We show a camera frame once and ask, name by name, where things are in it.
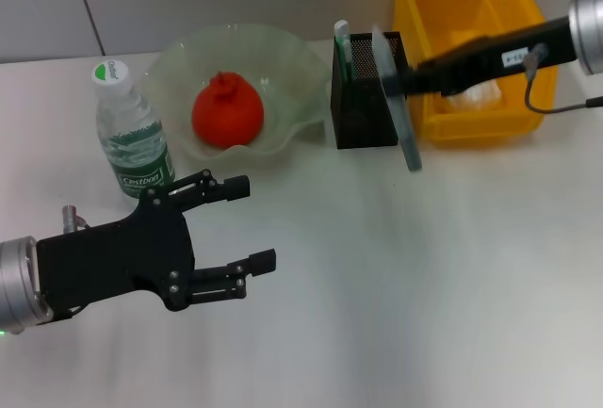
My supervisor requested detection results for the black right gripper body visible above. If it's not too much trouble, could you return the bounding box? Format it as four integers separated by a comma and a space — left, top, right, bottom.
440, 14, 579, 98

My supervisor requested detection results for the green pen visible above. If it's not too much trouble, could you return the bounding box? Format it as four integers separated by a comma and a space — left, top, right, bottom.
334, 20, 355, 83

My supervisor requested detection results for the translucent wavy fruit plate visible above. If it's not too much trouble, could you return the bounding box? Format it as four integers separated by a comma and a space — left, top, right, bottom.
143, 23, 331, 174

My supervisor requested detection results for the grey marker pen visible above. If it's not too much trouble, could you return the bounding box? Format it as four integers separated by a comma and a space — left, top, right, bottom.
370, 24, 424, 173

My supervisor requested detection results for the yellow plastic bin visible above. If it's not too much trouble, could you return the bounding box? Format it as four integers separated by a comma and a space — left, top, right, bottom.
392, 0, 560, 147

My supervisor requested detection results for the black mesh pen holder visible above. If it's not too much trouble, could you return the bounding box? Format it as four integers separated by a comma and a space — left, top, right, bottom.
331, 31, 413, 150

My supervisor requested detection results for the white paper ball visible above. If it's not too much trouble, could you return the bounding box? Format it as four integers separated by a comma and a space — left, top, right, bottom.
445, 80, 503, 111

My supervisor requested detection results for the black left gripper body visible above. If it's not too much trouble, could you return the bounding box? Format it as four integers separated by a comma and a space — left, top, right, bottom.
36, 188, 197, 322

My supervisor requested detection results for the clear green-label water bottle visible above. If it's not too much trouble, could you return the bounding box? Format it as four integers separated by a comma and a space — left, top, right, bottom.
91, 59, 178, 200

